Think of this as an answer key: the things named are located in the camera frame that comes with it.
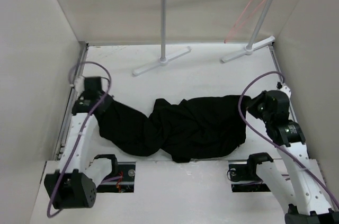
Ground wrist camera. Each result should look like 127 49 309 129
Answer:
70 76 85 93
276 82 291 98

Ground purple cable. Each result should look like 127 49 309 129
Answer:
47 61 112 218
237 71 339 209

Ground pink wire hanger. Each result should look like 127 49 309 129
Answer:
224 0 266 44

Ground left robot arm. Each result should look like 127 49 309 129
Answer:
44 76 119 211

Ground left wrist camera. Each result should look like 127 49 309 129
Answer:
70 76 85 93

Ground black trousers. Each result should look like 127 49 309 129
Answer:
97 95 251 163

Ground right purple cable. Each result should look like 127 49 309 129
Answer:
237 71 339 209

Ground white clothes rack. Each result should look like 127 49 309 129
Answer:
132 0 288 77

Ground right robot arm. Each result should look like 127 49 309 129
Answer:
245 90 338 223

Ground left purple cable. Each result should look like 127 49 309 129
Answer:
47 61 112 218

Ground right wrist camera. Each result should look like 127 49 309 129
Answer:
276 82 291 98

